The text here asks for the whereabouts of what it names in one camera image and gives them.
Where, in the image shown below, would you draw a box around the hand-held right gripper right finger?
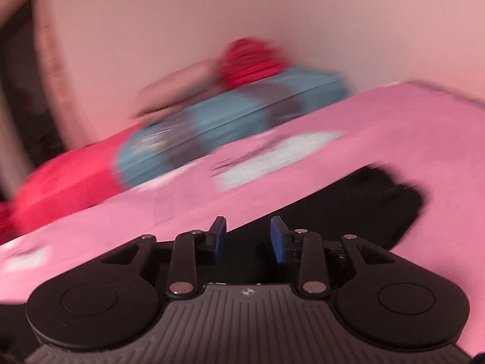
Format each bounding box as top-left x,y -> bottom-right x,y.
269,216 -> 402,295

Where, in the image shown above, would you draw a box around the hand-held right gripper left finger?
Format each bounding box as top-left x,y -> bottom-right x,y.
91,216 -> 228,295

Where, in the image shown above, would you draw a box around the black pants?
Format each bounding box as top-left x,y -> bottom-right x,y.
155,164 -> 424,286

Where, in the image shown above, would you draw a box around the blue grey striped quilt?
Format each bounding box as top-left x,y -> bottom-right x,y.
113,66 -> 352,191

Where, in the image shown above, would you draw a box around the red bed sheet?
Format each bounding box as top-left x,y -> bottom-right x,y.
0,127 -> 135,244

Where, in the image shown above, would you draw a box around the pink printed blanket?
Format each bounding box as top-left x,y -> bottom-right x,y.
0,79 -> 485,359

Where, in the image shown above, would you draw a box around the stack of red clothes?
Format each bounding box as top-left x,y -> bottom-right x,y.
217,37 -> 292,90

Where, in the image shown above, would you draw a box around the pink curtain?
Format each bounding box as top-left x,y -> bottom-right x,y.
32,0 -> 78,152

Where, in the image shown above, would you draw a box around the dark window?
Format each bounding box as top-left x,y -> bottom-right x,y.
0,0 -> 65,203

